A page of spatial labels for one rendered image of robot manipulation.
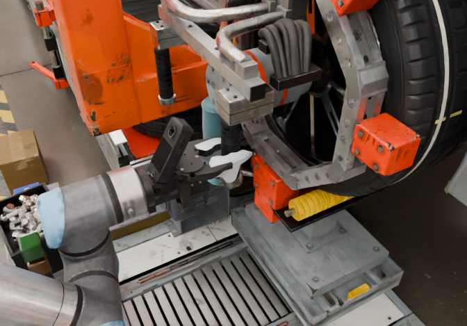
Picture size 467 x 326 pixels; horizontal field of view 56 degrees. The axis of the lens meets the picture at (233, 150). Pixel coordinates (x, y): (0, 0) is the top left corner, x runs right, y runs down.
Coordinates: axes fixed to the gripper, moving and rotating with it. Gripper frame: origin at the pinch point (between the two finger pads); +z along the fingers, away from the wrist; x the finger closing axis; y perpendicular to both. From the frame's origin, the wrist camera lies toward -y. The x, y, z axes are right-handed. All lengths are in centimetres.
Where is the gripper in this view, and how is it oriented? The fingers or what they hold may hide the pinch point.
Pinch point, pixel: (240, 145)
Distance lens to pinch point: 82.8
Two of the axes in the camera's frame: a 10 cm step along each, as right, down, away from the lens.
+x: 4.8, 5.5, -6.9
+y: 0.0, 7.8, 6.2
